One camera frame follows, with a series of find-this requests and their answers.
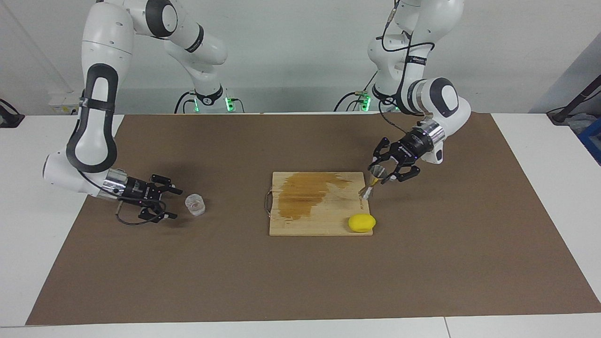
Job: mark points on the black stand pole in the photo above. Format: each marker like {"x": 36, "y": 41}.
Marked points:
{"x": 575, "y": 101}

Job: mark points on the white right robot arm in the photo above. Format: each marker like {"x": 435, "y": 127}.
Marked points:
{"x": 98, "y": 47}

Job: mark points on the stainless steel jigger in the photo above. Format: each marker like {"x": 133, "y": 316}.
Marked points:
{"x": 378, "y": 174}

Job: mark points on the white power strip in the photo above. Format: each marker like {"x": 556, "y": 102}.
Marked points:
{"x": 63, "y": 101}

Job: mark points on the blue box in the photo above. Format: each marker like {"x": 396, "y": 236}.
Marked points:
{"x": 592, "y": 141}

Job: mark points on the stained wooden cutting board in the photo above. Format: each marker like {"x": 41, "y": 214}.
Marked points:
{"x": 328, "y": 211}

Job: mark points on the black clamp mount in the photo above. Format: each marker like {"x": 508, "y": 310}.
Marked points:
{"x": 9, "y": 119}

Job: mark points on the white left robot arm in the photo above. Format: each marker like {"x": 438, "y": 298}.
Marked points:
{"x": 441, "y": 98}

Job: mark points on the brown table mat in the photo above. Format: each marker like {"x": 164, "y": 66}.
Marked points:
{"x": 188, "y": 281}

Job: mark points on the clear plastic cup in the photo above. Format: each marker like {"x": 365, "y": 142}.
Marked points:
{"x": 195, "y": 205}

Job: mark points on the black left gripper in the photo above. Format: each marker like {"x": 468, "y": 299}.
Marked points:
{"x": 411, "y": 148}

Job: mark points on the yellow lemon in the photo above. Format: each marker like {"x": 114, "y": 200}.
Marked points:
{"x": 361, "y": 223}

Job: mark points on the crumpled clear plastic bag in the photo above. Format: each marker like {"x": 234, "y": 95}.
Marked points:
{"x": 580, "y": 123}

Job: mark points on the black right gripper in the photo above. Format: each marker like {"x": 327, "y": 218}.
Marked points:
{"x": 137, "y": 190}

